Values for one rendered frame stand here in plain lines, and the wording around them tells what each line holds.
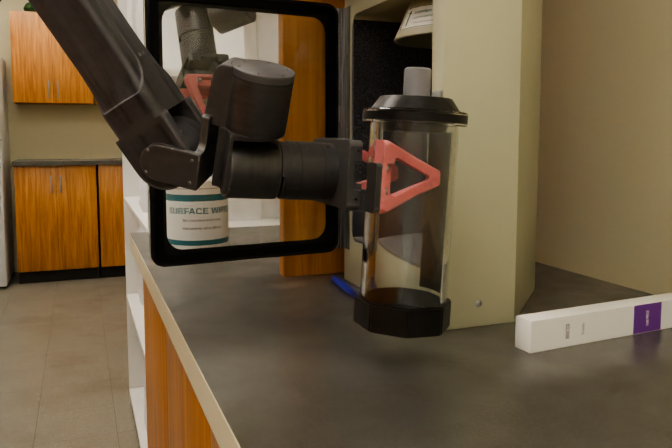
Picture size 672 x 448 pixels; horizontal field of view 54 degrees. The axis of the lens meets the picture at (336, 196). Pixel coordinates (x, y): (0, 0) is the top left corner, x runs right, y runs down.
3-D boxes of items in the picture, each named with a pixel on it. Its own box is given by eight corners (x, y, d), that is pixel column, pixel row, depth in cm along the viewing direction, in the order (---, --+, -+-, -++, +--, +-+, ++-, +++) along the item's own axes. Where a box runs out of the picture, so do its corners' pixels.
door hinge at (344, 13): (344, 247, 111) (344, 8, 108) (349, 249, 109) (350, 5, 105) (335, 248, 111) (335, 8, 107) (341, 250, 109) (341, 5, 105)
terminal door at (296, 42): (338, 251, 110) (338, 4, 106) (150, 268, 96) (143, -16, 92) (336, 250, 110) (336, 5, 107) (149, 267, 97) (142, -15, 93)
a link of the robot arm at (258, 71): (175, 147, 69) (138, 176, 61) (186, 37, 64) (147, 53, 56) (286, 175, 68) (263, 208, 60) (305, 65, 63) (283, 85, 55)
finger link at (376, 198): (417, 142, 70) (334, 137, 66) (454, 144, 63) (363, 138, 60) (413, 207, 70) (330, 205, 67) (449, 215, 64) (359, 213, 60)
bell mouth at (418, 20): (474, 51, 107) (475, 16, 106) (546, 35, 90) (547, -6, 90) (373, 45, 100) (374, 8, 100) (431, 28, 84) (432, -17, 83)
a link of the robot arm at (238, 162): (205, 181, 65) (215, 208, 60) (213, 115, 62) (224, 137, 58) (273, 183, 68) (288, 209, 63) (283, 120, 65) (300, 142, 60)
